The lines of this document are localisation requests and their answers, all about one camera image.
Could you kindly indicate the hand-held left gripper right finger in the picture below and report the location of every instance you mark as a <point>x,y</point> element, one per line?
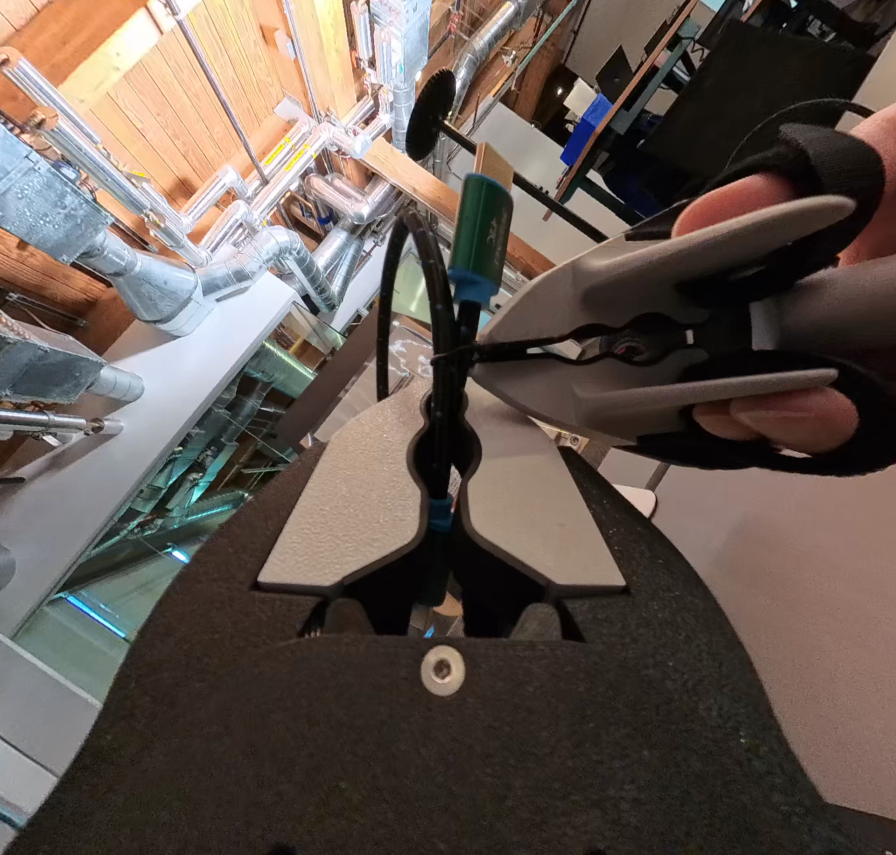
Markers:
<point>539,512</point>

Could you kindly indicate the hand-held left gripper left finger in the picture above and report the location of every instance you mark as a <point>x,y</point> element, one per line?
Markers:
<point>343,505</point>

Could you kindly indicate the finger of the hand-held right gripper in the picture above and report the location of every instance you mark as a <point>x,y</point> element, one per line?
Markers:
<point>581,288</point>
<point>539,386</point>

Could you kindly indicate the person's right hand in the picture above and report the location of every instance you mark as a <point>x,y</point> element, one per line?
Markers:
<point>735,200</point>

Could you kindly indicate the blue bin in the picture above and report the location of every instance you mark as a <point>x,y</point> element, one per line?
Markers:
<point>588,130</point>

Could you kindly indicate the wooden table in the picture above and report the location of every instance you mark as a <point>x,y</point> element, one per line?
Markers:
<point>633,92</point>

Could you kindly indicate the black office chair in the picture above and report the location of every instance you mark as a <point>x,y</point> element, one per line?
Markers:
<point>756,92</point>

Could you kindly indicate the silver insulated pipes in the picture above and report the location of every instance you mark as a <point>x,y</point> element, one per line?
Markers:
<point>84,148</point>

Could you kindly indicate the white rounded base plate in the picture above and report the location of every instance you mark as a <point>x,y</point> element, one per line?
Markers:
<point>640,501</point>

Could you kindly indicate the rectangular metal air duct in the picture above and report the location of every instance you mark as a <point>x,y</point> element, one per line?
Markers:
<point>49,204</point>
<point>49,365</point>

